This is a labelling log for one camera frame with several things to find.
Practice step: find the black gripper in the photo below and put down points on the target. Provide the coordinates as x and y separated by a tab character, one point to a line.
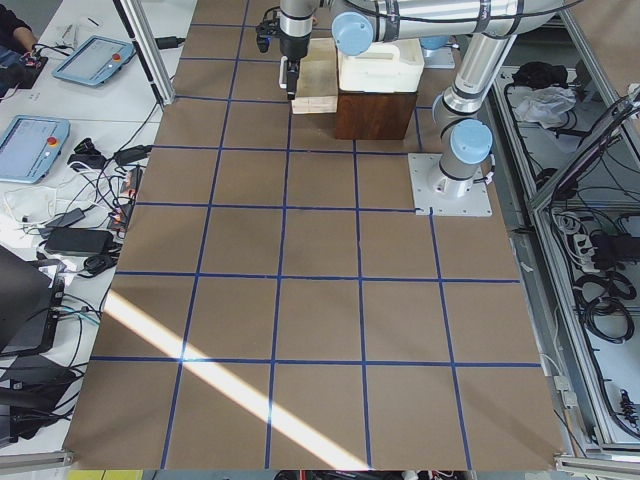
292	46

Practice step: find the wooden drawer white handle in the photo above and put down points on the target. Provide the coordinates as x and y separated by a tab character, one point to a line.
317	86

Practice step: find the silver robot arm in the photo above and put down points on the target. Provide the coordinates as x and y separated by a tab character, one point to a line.
493	26

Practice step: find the dark wooden cabinet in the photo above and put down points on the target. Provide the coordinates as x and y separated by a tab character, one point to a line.
373	116

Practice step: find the white plastic tray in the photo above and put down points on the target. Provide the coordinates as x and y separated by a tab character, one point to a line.
393	67

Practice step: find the upper blue teach pendant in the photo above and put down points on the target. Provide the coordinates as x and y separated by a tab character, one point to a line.
95	61

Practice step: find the blue teach pendant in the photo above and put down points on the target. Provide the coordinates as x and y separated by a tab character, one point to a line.
95	61
29	147

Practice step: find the white crumpled cloth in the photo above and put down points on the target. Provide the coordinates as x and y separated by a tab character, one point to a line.
547	106

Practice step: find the black power brick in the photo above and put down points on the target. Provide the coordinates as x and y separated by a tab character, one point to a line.
78	242

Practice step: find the lower blue teach pendant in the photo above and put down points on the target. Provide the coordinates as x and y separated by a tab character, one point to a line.
29	147

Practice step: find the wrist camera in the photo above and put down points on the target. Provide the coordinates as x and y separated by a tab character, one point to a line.
267	29

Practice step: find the aluminium frame post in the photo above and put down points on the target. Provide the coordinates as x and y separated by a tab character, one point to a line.
138	29

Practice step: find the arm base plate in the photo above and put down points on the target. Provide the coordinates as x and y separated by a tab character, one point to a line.
436	194

